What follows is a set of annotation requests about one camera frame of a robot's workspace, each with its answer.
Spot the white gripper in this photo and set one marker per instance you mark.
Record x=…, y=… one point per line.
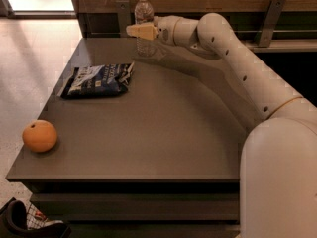
x=165, y=28

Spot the clear plastic water bottle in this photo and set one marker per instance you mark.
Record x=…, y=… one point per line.
x=144, y=13

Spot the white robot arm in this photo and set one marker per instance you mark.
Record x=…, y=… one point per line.
x=278, y=173

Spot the blue chip bag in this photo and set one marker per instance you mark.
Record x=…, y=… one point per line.
x=98, y=81

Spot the grey table with drawers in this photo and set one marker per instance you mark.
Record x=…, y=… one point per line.
x=160, y=161

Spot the orange fruit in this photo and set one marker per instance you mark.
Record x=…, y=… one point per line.
x=39, y=136

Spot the black bin with mesh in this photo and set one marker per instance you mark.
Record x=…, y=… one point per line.
x=19, y=221

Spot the left metal wall bracket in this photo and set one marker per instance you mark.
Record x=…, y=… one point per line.
x=123, y=10

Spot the metal wall bracket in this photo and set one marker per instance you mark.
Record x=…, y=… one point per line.
x=265, y=35
x=123, y=10

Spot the horizontal metal rail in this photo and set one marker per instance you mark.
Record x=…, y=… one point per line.
x=284, y=34

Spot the right metal wall bracket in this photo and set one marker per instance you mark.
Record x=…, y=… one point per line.
x=265, y=35

